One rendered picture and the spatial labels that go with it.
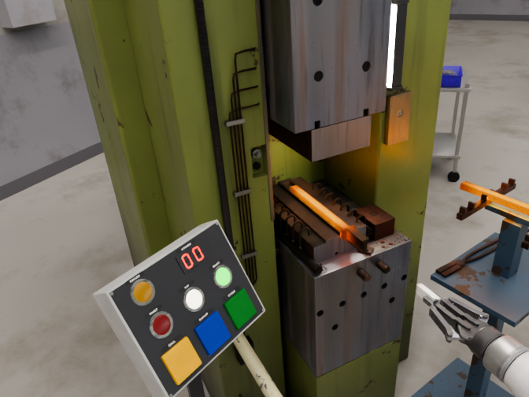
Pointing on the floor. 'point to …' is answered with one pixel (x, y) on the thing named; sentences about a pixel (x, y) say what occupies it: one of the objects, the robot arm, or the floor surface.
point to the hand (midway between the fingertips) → (427, 295)
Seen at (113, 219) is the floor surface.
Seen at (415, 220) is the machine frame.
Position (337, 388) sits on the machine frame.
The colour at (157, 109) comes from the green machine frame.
